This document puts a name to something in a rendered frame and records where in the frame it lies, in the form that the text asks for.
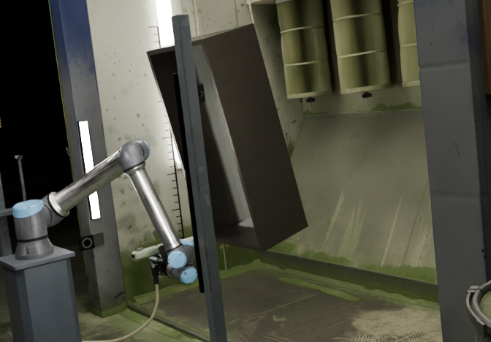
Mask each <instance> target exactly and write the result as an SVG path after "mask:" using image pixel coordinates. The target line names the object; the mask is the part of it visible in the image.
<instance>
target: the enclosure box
mask: <svg viewBox="0 0 491 342"><path fill-rule="evenodd" d="M191 41H192V47H193V54H194V65H195V72H196V79H197V84H200V83H202V84H203V85H204V91H205V102H200V103H199V108H200V115H201V121H202V133H203V140H204V146H205V158H206V164H207V171H208V182H209V189H210V201H211V207H212V213H213V225H214V231H215V238H216V242H217V243H223V244H227V245H231V246H237V247H241V248H248V249H251V250H255V251H262V252H265V251H266V250H268V249H269V248H272V247H273V246H275V245H277V244H279V243H280V242H282V241H284V240H285V239H287V238H289V237H291V236H292V235H294V234H296V233H298V232H299V231H301V230H303V229H304V228H306V227H308V223H307V220H306V217H305V212H304V209H303V206H302V201H301V198H300V193H299V190H298V187H297V182H296V179H295V176H294V171H293V168H292V163H291V160H290V157H289V152H288V149H287V146H286V141H285V138H284V135H283V130H282V127H281V122H280V119H279V117H278V111H277V108H276V106H275V100H274V98H273V93H272V89H271V87H270V81H269V79H268V76H267V70H266V68H265V65H264V60H263V57H262V52H261V49H260V46H259V40H258V38H257V35H256V30H255V27H254V24H253V23H251V24H248V25H244V26H238V27H235V28H230V29H226V30H223V31H217V32H213V33H210V34H205V35H201V36H198V37H192V38H191ZM146 53H147V56H148V60H149V63H150V66H151V69H152V73H153V76H154V79H155V82H156V86H157V88H158V92H159V96H160V98H161V103H162V105H163V108H164V112H165V115H166V117H167V122H168V124H169V127H170V131H171V134H172V138H173V141H174V144H175V148H176V151H177V153H178V158H179V160H180V164H181V167H182V170H183V174H184V177H185V179H186V174H185V167H184V160H183V149H182V143H181V137H180V125H179V119H178V108H177V102H176V95H175V84H174V77H173V74H175V73H178V68H177V61H176V55H175V43H173V44H171V45H166V46H164V47H160V48H156V49H154V50H150V51H147V52H146Z"/></svg>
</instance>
